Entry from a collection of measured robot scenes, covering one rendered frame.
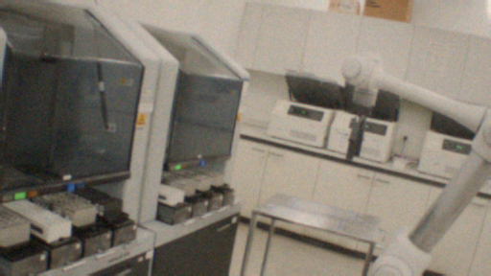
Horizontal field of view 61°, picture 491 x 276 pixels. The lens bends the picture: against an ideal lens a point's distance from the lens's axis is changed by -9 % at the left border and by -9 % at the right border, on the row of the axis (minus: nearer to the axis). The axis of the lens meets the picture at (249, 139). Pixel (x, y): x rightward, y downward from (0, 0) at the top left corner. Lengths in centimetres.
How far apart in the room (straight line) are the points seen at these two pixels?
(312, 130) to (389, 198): 93
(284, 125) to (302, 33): 95
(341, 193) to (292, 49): 149
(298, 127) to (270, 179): 56
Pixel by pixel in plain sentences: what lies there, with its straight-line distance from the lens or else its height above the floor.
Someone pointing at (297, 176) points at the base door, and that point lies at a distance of 424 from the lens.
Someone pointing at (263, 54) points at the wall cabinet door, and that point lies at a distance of 468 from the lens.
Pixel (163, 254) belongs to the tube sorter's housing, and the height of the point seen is 61.
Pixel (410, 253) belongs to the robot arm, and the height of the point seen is 96.
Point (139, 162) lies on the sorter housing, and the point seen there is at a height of 102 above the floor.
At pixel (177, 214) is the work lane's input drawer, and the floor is 79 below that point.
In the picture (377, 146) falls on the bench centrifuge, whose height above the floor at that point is 104.
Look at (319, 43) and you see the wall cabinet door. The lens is 449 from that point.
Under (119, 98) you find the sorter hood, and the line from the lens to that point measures 165.
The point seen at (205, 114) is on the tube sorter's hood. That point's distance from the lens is 218.
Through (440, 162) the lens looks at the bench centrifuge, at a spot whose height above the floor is 103.
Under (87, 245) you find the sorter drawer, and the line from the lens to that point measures 160.
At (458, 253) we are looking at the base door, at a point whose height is 30.
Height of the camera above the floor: 143
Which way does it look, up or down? 8 degrees down
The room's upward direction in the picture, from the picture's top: 10 degrees clockwise
